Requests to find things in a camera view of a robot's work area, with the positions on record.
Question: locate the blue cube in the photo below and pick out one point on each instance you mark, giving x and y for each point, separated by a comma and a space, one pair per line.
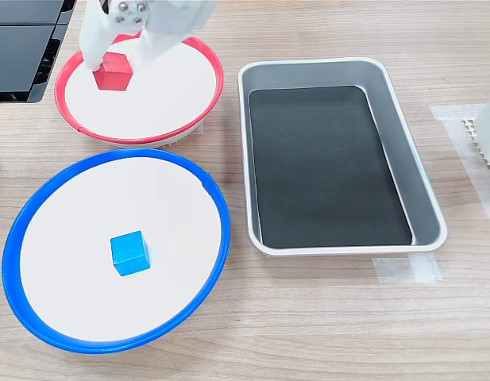
129, 254

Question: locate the red cube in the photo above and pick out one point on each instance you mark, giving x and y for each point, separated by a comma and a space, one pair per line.
113, 75

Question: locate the black glossy device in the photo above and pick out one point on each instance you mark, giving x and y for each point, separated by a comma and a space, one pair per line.
18, 59

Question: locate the black tray mat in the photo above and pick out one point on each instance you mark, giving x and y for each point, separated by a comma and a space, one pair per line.
328, 166

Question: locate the clear tape strip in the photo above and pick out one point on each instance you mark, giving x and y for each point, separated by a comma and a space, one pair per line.
405, 270

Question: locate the steel tray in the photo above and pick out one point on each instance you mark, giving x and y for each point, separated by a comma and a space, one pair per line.
424, 206

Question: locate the red-rimmed white plate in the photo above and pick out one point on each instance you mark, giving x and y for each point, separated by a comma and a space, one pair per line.
157, 103

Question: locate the clear plastic sheet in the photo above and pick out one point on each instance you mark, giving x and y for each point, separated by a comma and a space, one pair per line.
459, 119

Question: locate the pale perforated base plate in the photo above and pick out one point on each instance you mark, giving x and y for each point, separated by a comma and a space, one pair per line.
473, 135

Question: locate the blue-rimmed white plate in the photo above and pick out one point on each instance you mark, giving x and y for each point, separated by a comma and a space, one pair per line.
70, 254

